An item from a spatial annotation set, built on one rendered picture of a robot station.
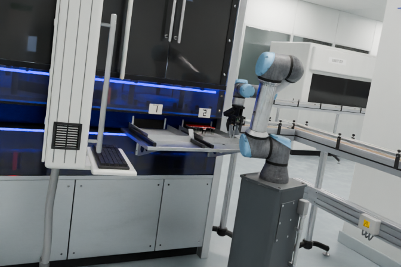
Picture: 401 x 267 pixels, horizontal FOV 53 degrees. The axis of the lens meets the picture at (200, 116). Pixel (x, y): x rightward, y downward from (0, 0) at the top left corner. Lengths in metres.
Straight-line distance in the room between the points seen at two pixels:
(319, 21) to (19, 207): 7.95
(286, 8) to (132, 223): 6.88
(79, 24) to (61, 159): 0.57
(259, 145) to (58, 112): 0.95
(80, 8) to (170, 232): 1.60
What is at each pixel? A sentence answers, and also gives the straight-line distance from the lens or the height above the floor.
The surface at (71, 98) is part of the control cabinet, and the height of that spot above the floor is 1.11.
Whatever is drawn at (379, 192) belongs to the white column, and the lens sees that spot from 3.52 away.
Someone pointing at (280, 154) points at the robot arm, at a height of 0.94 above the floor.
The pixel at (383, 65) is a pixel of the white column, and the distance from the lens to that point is 3.55.
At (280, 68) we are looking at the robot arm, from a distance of 1.94.
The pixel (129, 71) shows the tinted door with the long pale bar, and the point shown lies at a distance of 2.41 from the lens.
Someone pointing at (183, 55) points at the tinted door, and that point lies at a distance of 2.53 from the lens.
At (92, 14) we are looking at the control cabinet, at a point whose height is 1.46.
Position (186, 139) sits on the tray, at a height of 0.90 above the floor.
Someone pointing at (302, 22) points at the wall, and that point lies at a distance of 9.11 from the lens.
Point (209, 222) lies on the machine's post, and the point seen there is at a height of 0.27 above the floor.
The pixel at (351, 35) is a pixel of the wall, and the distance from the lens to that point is 10.12.
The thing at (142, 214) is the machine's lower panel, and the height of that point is 0.35.
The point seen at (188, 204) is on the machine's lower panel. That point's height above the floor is 0.40.
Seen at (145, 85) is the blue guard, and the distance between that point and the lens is 2.44.
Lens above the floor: 1.32
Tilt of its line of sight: 7 degrees down
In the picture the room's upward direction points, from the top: 8 degrees clockwise
